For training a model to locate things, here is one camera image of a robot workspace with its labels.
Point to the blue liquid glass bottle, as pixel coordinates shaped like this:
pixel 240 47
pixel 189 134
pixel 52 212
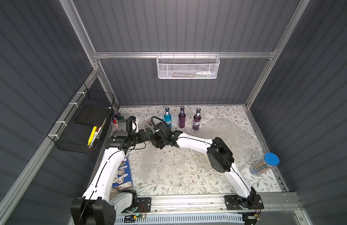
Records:
pixel 168 117

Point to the pink marker cup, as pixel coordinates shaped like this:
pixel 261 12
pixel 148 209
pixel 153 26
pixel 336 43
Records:
pixel 115 118

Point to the black notebook in basket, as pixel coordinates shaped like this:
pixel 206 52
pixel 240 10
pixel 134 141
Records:
pixel 92 115

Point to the purple liquid glass bottle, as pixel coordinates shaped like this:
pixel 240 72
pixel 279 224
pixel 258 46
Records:
pixel 182 117

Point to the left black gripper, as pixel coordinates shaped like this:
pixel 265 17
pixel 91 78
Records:
pixel 146 134

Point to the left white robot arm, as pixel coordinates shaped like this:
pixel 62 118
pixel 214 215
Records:
pixel 94 207

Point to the aluminium front rail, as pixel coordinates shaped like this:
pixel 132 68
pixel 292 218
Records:
pixel 272 201

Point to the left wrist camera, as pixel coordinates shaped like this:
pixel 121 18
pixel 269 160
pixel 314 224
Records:
pixel 128 125

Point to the yellow highlighter in basket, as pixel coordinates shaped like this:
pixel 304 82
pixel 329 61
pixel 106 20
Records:
pixel 93 132

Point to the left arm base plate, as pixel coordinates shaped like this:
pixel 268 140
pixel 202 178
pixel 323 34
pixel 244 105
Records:
pixel 143 205

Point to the blue sticker sheet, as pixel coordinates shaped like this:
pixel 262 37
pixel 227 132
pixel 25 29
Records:
pixel 123 178

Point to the blue-lid pencil jar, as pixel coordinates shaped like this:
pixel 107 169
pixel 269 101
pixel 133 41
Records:
pixel 268 161

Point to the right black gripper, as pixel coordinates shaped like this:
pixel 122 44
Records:
pixel 155 137

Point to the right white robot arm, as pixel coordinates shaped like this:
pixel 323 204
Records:
pixel 218 153

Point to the white tape dispenser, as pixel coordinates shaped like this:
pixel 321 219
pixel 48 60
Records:
pixel 148 124

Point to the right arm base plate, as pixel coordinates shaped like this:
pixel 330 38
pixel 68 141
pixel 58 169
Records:
pixel 235 202

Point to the white wire wall basket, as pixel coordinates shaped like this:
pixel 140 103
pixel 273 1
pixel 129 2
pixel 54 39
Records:
pixel 187 66

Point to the dark purple labelled bottle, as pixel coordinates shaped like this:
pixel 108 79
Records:
pixel 197 119

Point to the black wire wall basket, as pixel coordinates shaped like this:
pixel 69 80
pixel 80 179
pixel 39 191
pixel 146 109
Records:
pixel 79 126

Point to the white ventilated cable duct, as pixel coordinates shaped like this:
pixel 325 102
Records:
pixel 181 219

